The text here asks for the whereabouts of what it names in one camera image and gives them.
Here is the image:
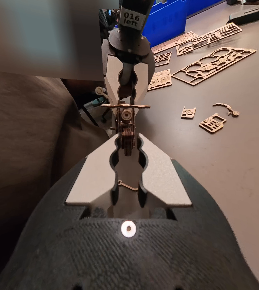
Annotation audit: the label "engraved wooden sheet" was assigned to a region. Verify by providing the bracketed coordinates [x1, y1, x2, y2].
[151, 31, 199, 55]

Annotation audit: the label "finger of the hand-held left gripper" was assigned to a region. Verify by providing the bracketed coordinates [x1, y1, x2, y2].
[132, 63, 149, 115]
[105, 55, 124, 126]

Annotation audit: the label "person's brown clothing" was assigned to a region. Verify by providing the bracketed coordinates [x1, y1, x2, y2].
[0, 71, 110, 290]

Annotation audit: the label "wooden grid offcut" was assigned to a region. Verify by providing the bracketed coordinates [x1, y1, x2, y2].
[199, 113, 227, 134]

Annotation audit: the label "wooden motorcycle model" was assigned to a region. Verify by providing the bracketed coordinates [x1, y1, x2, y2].
[95, 87, 151, 157]

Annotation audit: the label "thin wooden stick part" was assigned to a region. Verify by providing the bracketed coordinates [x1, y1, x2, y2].
[118, 180, 139, 191]

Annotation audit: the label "blue plastic bin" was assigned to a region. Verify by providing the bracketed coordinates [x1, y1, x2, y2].
[142, 0, 226, 44]

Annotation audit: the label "tiny wooden sheet offcut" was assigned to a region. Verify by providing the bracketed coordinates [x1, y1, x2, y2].
[180, 106, 196, 119]

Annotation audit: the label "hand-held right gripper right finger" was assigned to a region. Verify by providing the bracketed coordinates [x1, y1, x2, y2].
[129, 133, 193, 219]

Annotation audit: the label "large wooden sheet round cutouts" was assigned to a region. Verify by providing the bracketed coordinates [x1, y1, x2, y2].
[171, 47, 257, 86]

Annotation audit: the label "black monitor base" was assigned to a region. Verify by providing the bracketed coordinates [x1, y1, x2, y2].
[227, 5, 259, 26]

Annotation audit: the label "small wooden sheet with cutouts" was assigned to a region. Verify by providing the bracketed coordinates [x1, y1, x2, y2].
[153, 52, 172, 67]

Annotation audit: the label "curved wooden piece round end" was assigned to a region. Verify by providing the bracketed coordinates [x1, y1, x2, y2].
[212, 103, 240, 117]

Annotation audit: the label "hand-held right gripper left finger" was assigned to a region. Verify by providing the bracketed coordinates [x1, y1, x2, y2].
[65, 133, 130, 219]

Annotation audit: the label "long slotted wooden sheet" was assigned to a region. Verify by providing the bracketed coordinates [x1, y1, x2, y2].
[176, 23, 243, 56]

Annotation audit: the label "small printed wooden sheet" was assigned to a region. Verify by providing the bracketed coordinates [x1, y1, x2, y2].
[147, 69, 172, 91]

